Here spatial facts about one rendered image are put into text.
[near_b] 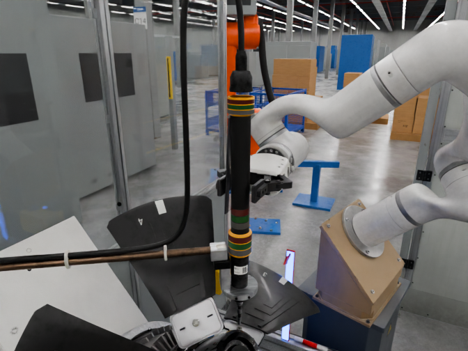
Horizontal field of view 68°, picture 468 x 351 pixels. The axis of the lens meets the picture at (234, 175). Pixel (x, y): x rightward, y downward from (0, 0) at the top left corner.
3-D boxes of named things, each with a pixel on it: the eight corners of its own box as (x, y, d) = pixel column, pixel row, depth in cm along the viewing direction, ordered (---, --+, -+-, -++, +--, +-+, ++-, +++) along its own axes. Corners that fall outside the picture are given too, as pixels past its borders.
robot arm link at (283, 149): (294, 182, 75) (290, 186, 73) (257, 176, 79) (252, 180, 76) (297, 144, 72) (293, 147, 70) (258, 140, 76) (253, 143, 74)
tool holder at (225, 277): (212, 303, 63) (212, 258, 60) (209, 280, 69) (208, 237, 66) (261, 299, 64) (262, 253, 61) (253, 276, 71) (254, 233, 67)
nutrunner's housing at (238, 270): (230, 306, 66) (230, 51, 50) (228, 293, 69) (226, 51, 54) (251, 304, 66) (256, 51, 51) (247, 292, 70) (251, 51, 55)
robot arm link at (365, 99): (347, 34, 61) (236, 127, 80) (399, 108, 61) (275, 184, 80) (359, 33, 68) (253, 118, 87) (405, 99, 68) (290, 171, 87)
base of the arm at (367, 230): (359, 200, 128) (402, 175, 115) (389, 246, 123) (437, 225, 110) (333, 214, 115) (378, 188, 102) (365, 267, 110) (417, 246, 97)
